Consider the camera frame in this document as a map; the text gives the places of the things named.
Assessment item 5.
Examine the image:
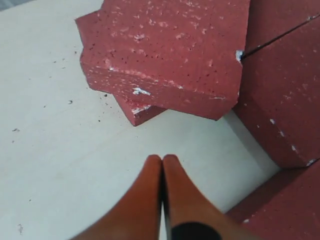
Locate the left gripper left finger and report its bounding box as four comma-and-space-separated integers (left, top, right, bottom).
73, 155, 162, 240

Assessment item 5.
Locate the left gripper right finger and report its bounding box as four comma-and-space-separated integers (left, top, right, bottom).
162, 154, 250, 240

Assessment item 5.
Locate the red brick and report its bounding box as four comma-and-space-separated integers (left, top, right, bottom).
234, 18, 320, 169
244, 0, 320, 56
114, 95, 166, 127
75, 0, 250, 120
227, 161, 320, 240

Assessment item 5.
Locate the red brick bottom back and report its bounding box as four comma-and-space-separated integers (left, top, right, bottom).
114, 95, 166, 127

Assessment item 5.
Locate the red brick top back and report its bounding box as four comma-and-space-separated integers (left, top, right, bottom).
75, 0, 250, 120

